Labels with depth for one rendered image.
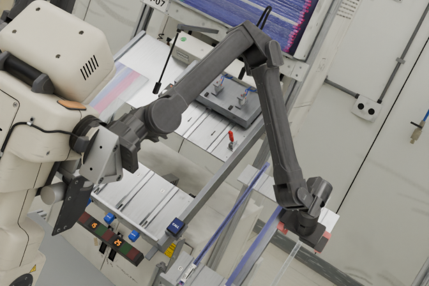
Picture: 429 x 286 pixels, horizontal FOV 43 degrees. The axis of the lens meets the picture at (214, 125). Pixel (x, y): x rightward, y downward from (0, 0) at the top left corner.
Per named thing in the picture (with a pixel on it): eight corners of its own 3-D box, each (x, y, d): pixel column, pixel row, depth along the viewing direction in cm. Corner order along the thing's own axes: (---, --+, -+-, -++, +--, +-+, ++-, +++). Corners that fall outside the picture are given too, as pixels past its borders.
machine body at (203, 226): (142, 368, 225) (198, 244, 207) (27, 271, 251) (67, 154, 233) (215, 307, 282) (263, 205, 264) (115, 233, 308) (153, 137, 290)
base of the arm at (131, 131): (86, 123, 114) (131, 150, 110) (112, 100, 118) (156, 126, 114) (91, 148, 120) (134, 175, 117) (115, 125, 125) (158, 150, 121)
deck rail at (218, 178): (163, 253, 181) (161, 246, 176) (158, 250, 182) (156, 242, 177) (279, 113, 213) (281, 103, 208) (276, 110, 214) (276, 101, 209)
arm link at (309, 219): (295, 210, 142) (316, 220, 140) (306, 190, 145) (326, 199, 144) (293, 223, 147) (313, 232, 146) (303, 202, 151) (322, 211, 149)
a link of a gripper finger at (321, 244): (306, 232, 161) (310, 218, 154) (327, 244, 159) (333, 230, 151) (294, 250, 158) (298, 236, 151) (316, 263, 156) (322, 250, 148)
